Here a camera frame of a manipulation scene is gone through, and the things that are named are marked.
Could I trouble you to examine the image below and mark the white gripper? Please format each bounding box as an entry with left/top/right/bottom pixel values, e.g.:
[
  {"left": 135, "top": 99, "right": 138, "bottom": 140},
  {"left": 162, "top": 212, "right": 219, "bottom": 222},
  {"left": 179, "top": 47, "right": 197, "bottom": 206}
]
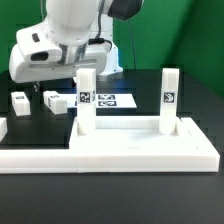
[{"left": 9, "top": 45, "right": 107, "bottom": 92}]

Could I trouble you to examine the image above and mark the white desk tabletop tray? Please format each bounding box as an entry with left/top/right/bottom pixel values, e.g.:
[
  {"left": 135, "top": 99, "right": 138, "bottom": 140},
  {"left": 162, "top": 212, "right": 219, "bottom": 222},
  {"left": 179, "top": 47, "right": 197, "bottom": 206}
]
[{"left": 69, "top": 116, "right": 220, "bottom": 173}]

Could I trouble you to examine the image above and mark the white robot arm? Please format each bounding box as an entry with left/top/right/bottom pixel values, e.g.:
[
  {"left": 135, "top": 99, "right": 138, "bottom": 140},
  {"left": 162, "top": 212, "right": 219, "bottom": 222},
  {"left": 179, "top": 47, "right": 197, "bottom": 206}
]
[{"left": 9, "top": 0, "right": 144, "bottom": 83}]

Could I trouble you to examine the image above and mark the white block at left edge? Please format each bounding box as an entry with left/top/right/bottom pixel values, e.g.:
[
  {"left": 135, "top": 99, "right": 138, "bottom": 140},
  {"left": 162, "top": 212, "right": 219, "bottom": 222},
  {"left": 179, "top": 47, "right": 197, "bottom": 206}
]
[{"left": 0, "top": 117, "right": 8, "bottom": 142}]

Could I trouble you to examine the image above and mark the fiducial marker sheet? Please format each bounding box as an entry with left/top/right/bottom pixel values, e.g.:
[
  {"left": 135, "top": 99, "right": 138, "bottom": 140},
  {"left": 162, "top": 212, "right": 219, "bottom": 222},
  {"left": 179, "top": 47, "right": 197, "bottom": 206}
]
[{"left": 61, "top": 94, "right": 137, "bottom": 108}]

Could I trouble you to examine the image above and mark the white L-shaped fence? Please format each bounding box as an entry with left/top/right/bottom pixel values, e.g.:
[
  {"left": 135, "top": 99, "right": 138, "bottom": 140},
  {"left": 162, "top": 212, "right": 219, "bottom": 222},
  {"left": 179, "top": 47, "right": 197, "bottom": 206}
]
[{"left": 0, "top": 148, "right": 79, "bottom": 174}]

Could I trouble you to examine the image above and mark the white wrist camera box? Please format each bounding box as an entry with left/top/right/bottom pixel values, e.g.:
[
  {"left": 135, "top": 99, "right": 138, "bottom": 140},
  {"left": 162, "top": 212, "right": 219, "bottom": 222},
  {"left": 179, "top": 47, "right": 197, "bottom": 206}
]
[{"left": 16, "top": 23, "right": 62, "bottom": 63}]

